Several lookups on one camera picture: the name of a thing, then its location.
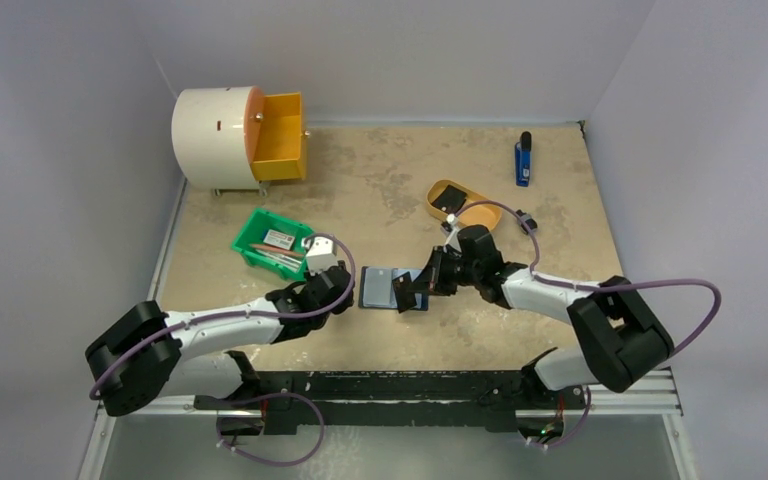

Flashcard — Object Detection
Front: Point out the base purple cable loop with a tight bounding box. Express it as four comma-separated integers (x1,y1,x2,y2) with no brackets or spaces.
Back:
214,388,329,469

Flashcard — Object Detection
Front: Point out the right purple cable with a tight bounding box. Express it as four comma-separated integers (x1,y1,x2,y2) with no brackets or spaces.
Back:
450,199,723,452

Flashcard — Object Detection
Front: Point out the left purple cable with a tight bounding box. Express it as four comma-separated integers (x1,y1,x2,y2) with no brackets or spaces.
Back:
89,233,357,402

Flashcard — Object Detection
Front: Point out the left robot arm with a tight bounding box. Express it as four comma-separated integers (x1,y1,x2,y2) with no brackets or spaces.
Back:
85,262,356,417

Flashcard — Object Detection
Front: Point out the blue leather card holder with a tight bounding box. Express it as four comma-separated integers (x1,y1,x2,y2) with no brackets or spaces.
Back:
358,266,421,310

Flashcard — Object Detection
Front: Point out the aluminium frame rail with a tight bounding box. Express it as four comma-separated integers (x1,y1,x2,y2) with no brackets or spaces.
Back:
590,369,683,416

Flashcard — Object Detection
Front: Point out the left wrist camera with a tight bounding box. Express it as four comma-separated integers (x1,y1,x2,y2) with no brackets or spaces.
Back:
302,235,338,275

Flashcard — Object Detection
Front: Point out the small black cylinder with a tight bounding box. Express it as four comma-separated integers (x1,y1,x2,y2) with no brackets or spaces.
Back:
515,210,538,235

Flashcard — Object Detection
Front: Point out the tan oval tray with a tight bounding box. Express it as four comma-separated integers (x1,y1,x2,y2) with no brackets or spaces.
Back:
426,179,502,231

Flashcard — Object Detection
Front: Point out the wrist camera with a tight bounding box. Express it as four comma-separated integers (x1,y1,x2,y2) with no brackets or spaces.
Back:
442,214,461,252
302,235,338,275

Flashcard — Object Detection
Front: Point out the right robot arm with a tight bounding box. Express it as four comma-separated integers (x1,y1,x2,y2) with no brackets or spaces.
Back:
397,225,675,407

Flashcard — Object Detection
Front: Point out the black card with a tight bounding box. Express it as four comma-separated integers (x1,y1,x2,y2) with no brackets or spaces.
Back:
432,185,467,214
392,272,419,313

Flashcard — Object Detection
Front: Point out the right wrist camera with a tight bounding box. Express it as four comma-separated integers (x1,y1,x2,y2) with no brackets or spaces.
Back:
442,214,461,252

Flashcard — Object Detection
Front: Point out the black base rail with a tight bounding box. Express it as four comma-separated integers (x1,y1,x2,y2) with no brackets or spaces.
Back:
194,370,586,435

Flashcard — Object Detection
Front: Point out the blue black stapler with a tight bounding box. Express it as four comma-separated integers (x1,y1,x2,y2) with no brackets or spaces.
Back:
514,131,532,187

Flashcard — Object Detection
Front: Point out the orange drawer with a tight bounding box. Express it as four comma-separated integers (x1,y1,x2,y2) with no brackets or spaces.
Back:
250,92,308,182

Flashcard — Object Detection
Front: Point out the white cylindrical drawer cabinet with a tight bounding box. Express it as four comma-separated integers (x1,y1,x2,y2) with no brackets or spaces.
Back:
171,86,265,190

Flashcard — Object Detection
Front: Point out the green plastic bin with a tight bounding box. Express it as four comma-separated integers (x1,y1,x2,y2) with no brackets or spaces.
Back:
230,208,314,281

